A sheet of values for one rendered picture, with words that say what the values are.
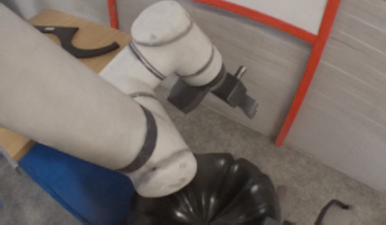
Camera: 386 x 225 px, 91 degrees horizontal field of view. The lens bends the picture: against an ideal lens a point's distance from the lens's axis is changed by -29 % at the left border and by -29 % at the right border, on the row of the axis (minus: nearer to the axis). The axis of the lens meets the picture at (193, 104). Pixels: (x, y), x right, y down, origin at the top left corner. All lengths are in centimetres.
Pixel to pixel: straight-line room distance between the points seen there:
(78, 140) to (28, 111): 6
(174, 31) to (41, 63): 22
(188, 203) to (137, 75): 63
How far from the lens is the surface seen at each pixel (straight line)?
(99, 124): 22
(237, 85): 50
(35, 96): 19
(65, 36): 100
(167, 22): 36
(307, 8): 119
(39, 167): 76
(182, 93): 50
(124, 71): 39
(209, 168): 88
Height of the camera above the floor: 141
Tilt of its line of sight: 47 degrees down
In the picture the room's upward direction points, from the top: 3 degrees clockwise
